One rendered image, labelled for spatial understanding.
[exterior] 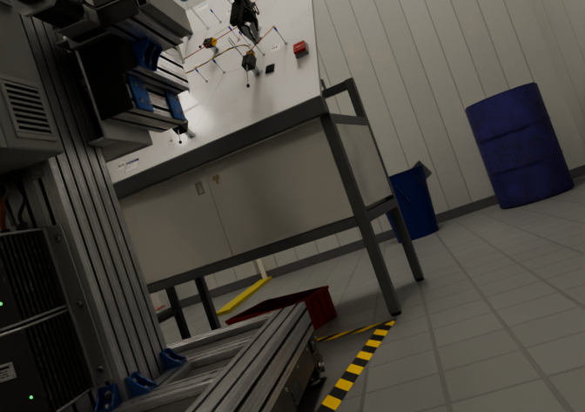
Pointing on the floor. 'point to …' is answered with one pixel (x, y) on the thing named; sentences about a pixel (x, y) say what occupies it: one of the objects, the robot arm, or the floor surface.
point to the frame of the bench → (362, 219)
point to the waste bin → (413, 202)
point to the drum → (519, 146)
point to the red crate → (318, 307)
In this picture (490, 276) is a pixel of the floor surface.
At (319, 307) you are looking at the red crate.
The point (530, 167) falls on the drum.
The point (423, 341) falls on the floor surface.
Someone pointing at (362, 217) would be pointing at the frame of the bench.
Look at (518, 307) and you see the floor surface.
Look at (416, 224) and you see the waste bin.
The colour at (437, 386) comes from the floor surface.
